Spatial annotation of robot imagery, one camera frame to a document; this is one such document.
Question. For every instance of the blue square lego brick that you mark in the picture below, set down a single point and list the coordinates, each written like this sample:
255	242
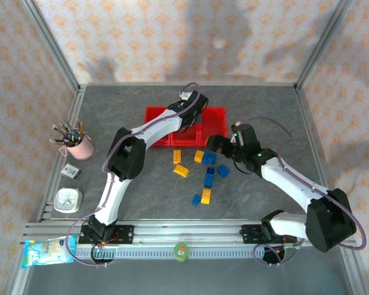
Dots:
209	158
223	171

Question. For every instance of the small yellow lego brick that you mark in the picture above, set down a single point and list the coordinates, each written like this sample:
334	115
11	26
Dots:
206	196
199	156

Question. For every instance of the yellow lego plate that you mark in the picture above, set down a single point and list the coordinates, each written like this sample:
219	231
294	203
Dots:
177	156

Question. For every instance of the large yellow lego brick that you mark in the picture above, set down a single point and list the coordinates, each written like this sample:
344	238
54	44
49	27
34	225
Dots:
180	171

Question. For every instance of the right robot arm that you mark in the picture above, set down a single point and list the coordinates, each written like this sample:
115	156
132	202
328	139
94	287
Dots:
295	184

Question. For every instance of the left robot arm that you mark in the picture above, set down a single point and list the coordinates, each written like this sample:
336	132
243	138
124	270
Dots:
110	196

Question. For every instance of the tall blue stacked lego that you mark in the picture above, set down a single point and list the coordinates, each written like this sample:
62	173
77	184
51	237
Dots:
209	179

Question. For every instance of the small blue lego brick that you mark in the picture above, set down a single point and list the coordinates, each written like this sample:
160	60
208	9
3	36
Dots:
196	199

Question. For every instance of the pink cup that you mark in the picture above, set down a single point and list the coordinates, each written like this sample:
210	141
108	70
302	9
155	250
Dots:
81	150

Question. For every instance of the green tape roll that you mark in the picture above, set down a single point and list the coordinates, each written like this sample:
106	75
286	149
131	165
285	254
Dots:
181	252

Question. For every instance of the small card box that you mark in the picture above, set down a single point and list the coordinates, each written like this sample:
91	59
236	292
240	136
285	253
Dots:
70	172

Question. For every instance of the white alarm clock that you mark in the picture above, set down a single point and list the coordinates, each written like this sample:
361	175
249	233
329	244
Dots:
67	200

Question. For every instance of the blue white wipes packet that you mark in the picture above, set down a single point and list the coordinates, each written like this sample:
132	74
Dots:
46	252

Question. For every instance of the aluminium table edge rail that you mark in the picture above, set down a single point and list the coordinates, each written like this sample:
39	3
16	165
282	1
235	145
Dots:
77	101
310	132
187	85

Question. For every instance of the aluminium base rail beam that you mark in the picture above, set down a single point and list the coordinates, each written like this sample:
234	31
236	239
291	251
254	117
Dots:
187	230

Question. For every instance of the aluminium frame post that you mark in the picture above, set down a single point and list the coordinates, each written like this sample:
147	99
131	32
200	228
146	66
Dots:
323	46
49	46

